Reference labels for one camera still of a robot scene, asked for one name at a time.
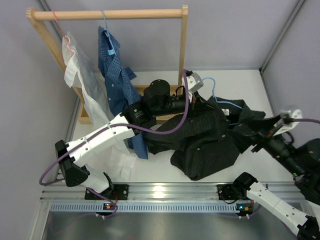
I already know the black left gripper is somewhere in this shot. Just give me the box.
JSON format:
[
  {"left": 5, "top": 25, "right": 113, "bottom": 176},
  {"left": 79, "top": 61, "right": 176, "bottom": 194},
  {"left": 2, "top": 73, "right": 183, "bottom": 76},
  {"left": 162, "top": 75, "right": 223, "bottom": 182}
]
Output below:
[{"left": 153, "top": 91, "right": 214, "bottom": 122}]

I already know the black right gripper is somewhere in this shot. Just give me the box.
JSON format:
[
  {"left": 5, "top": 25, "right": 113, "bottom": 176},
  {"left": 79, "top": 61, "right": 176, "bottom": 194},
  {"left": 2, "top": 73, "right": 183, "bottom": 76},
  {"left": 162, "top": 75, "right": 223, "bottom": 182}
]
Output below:
[{"left": 226, "top": 113, "right": 306, "bottom": 177}]

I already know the blue wire hanger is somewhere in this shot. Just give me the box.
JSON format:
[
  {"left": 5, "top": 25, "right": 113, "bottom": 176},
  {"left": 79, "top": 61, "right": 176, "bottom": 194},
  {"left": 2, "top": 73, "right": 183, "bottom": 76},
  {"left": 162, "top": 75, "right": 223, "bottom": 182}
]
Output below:
[{"left": 201, "top": 77, "right": 244, "bottom": 127}]

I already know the black pinstriped shirt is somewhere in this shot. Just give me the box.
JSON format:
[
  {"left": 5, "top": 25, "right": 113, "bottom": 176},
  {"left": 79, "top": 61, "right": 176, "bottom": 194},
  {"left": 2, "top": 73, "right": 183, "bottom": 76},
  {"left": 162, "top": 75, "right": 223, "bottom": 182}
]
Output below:
[{"left": 143, "top": 97, "right": 266, "bottom": 181}]

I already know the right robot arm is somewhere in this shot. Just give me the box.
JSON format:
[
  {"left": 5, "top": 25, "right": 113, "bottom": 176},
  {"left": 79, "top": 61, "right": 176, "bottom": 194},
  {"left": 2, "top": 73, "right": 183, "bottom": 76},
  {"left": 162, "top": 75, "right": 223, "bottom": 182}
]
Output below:
[{"left": 231, "top": 112, "right": 320, "bottom": 240}]

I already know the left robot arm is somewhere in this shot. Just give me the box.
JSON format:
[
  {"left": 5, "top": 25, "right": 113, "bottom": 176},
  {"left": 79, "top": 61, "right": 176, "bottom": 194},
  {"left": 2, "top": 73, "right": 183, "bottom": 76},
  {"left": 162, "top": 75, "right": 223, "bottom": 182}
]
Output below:
[{"left": 55, "top": 75, "right": 208, "bottom": 200}]

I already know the blue checked shirt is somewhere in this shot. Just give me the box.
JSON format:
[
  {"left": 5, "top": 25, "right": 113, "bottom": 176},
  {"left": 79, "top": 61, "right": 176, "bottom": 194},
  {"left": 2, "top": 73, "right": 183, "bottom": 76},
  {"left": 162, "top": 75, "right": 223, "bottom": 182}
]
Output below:
[{"left": 97, "top": 26, "right": 150, "bottom": 160}]

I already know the blue hanger with shirt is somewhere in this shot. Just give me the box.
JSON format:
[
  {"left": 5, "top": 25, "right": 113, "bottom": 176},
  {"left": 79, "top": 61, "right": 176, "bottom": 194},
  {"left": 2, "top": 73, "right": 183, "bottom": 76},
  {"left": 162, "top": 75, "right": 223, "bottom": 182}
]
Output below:
[{"left": 101, "top": 10, "right": 117, "bottom": 56}]

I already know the white shirt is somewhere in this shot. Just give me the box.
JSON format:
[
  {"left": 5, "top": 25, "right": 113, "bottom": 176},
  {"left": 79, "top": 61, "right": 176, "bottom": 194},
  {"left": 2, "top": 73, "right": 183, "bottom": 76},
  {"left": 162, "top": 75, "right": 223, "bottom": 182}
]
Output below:
[{"left": 62, "top": 32, "right": 138, "bottom": 182}]

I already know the wooden clothes rack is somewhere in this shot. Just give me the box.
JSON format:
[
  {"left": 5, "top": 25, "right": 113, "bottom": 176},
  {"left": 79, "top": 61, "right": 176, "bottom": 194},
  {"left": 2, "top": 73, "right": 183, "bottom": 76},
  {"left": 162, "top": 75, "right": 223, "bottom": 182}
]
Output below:
[{"left": 25, "top": 4, "right": 189, "bottom": 126}]

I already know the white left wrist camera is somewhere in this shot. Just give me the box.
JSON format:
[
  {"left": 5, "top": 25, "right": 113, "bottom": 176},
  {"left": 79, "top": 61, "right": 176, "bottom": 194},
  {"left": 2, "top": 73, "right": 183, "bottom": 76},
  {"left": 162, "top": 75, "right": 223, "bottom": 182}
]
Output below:
[{"left": 181, "top": 70, "right": 204, "bottom": 103}]

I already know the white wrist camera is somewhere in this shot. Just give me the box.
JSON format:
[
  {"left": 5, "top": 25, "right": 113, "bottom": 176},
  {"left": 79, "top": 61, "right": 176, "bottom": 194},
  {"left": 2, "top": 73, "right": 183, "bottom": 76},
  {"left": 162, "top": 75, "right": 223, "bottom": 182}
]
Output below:
[
  {"left": 271, "top": 108, "right": 303, "bottom": 136},
  {"left": 181, "top": 70, "right": 204, "bottom": 103}
]

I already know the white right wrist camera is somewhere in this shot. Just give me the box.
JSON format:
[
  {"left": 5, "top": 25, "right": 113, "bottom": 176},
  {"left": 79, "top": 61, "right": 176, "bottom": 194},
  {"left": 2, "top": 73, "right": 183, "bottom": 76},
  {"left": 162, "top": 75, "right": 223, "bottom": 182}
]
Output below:
[{"left": 271, "top": 108, "right": 303, "bottom": 136}]

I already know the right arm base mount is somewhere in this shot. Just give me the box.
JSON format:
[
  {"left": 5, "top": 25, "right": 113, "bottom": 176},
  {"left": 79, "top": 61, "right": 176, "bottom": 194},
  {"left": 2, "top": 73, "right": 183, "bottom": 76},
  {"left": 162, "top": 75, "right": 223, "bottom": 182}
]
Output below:
[{"left": 217, "top": 183, "right": 262, "bottom": 220}]

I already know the aluminium mounting rail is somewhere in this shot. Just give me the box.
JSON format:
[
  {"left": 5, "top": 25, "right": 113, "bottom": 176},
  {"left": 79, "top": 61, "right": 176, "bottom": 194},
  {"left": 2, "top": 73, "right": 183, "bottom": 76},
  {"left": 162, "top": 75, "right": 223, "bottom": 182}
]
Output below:
[{"left": 40, "top": 182, "right": 304, "bottom": 202}]

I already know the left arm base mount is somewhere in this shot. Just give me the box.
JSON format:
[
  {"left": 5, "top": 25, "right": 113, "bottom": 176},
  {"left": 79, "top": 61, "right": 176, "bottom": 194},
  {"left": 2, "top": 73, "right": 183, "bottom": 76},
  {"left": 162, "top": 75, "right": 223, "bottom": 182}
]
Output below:
[{"left": 84, "top": 183, "right": 130, "bottom": 220}]

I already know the pink wire hanger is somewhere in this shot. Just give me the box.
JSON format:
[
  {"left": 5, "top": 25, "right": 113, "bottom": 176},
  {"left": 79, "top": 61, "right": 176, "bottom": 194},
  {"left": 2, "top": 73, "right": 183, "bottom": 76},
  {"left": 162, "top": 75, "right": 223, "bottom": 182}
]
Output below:
[{"left": 51, "top": 10, "right": 75, "bottom": 56}]

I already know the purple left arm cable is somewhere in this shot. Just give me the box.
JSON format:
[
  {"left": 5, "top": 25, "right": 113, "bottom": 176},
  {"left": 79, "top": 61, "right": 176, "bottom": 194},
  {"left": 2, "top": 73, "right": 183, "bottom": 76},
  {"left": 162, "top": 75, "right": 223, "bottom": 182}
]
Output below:
[{"left": 39, "top": 68, "right": 190, "bottom": 186}]

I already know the slotted grey cable duct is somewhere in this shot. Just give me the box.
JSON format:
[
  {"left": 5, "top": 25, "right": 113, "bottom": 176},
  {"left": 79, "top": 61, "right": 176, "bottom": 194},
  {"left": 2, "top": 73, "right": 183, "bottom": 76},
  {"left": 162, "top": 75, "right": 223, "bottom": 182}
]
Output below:
[{"left": 50, "top": 202, "right": 242, "bottom": 213}]

